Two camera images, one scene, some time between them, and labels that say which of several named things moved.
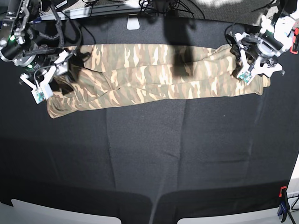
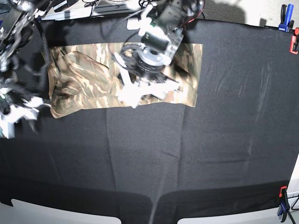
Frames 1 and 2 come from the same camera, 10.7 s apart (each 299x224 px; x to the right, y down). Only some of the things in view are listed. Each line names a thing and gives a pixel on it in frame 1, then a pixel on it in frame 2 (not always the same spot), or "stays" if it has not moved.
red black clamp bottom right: x=282 y=208 stays
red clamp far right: x=295 y=49 stays
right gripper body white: x=261 y=66 → x=131 y=92
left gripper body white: x=60 y=67 → x=15 y=113
